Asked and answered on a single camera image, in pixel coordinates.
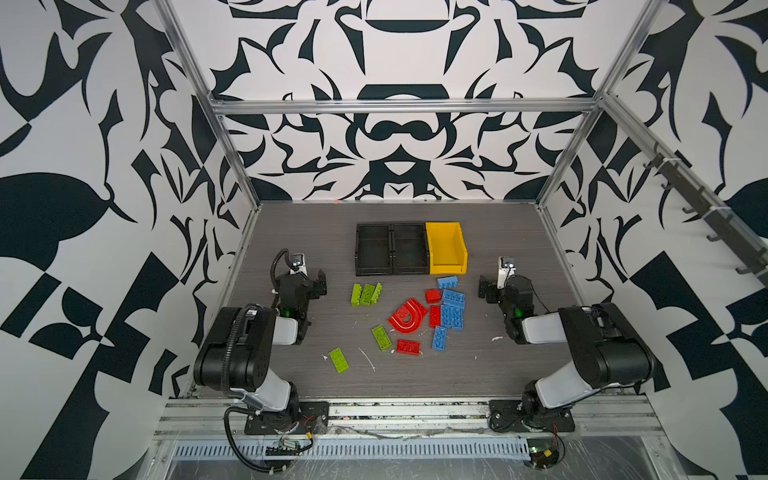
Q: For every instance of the green lego brick front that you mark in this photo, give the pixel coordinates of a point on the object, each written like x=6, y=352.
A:
x=339, y=361

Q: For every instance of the green lego brick cluster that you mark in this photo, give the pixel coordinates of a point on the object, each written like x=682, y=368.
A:
x=365, y=295

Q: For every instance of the red lego brick upright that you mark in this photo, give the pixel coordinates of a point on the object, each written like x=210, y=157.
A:
x=435, y=316

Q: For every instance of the white cable duct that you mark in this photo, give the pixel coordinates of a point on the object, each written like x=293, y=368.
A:
x=509, y=448

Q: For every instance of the blue lego brick front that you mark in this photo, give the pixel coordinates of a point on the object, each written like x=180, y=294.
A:
x=439, y=338

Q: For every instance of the right circuit board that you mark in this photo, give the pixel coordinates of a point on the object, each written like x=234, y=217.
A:
x=544, y=457

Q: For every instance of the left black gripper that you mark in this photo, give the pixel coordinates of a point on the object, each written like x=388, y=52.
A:
x=308, y=287

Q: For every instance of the left black bin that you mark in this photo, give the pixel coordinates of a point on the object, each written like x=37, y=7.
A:
x=372, y=251

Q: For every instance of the black bin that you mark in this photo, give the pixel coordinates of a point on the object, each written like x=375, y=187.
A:
x=410, y=249
x=372, y=251

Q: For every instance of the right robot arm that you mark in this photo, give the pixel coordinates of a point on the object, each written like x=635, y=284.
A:
x=606, y=352

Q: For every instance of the left circuit board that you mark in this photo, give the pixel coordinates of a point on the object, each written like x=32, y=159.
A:
x=289, y=448

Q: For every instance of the blue lego brick large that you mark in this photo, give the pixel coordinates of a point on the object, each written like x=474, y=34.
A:
x=451, y=317

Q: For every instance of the green lego brick middle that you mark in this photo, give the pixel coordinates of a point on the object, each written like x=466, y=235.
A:
x=381, y=337

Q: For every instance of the small red lego brick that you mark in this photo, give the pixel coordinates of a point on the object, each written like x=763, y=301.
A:
x=433, y=296

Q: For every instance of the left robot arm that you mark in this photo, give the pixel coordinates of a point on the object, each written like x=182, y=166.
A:
x=235, y=356

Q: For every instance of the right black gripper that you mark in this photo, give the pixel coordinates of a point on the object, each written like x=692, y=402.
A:
x=492, y=292

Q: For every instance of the middle black bin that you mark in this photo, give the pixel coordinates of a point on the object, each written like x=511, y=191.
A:
x=410, y=249

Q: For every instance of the blue lego brick top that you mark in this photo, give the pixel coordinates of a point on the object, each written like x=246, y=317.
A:
x=447, y=282

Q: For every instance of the red lego arch piece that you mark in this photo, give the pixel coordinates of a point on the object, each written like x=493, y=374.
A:
x=408, y=318

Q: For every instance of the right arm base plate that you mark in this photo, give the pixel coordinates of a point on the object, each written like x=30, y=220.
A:
x=519, y=416

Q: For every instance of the yellow bin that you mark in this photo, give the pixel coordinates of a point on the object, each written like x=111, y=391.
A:
x=447, y=248

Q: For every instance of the circuit board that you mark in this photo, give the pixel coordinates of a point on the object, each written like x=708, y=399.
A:
x=289, y=448
x=544, y=457

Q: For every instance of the red lego brick front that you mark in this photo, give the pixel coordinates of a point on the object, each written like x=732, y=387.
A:
x=408, y=347

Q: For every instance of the wall hook rail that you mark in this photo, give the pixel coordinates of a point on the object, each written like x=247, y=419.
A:
x=702, y=203

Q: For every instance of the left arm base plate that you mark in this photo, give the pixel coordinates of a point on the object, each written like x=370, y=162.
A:
x=296, y=419

